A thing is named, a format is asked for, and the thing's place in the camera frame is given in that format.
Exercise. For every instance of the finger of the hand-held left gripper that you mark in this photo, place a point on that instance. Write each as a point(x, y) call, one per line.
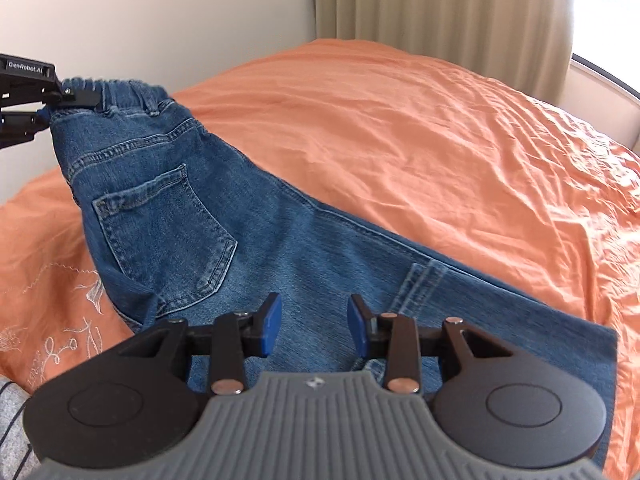
point(25, 127)
point(75, 97)

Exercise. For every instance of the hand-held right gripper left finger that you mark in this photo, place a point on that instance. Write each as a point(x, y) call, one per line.
point(270, 325)

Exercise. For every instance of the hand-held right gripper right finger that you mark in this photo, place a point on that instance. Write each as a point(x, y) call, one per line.
point(357, 325)

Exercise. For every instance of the blue denim pants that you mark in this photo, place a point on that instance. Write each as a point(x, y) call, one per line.
point(300, 240)

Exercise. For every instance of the orange bed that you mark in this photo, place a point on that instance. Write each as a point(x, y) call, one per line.
point(400, 135)

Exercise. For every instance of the grey striped shirt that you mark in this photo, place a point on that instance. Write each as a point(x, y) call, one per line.
point(12, 425)

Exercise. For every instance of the wide beige curtain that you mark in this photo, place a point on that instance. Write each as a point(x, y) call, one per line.
point(440, 5)

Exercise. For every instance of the window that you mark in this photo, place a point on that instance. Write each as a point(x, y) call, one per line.
point(615, 35)

